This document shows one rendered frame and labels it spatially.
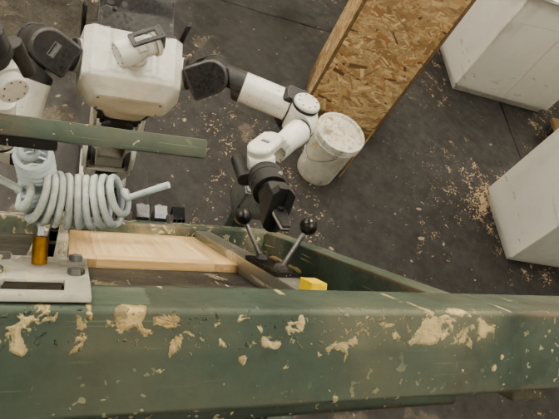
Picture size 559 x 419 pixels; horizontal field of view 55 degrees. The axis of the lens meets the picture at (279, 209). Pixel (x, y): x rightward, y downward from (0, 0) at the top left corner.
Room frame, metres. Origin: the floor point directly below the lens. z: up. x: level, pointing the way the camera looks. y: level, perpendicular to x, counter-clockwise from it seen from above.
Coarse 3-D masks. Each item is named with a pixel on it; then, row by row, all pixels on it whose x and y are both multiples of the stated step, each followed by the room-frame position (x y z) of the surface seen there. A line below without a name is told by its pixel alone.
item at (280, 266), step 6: (300, 222) 0.69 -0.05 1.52; (306, 222) 0.68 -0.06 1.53; (312, 222) 0.69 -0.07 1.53; (300, 228) 0.68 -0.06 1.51; (306, 228) 0.68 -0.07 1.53; (312, 228) 0.68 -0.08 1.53; (300, 234) 0.67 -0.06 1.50; (306, 234) 0.68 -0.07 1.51; (300, 240) 0.66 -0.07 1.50; (294, 246) 0.65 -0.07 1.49; (288, 258) 0.62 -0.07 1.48; (276, 264) 0.60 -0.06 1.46; (282, 264) 0.60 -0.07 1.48
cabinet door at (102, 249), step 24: (72, 240) 0.58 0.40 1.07; (96, 240) 0.64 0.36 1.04; (120, 240) 0.69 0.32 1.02; (144, 240) 0.74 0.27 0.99; (168, 240) 0.80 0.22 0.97; (192, 240) 0.85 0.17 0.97; (96, 264) 0.48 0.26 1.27; (120, 264) 0.51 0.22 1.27; (144, 264) 0.54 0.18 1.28; (168, 264) 0.57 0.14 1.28; (192, 264) 0.60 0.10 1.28; (216, 264) 0.64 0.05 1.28
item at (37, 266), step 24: (0, 144) 0.24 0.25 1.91; (24, 144) 0.25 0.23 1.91; (48, 144) 0.27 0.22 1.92; (24, 168) 0.25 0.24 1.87; (48, 168) 0.27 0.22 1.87; (24, 192) 0.25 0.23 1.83; (48, 240) 0.24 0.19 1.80; (0, 264) 0.18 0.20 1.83; (24, 264) 0.20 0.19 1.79; (48, 264) 0.22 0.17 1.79; (72, 264) 0.24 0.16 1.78; (72, 288) 0.18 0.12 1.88
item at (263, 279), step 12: (204, 240) 0.84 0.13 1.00; (216, 240) 0.82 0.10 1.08; (228, 252) 0.72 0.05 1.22; (240, 252) 0.73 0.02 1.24; (240, 264) 0.66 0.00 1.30; (252, 264) 0.63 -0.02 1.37; (252, 276) 0.61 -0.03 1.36; (264, 276) 0.59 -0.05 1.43; (276, 288) 0.54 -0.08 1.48; (288, 288) 0.52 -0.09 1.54
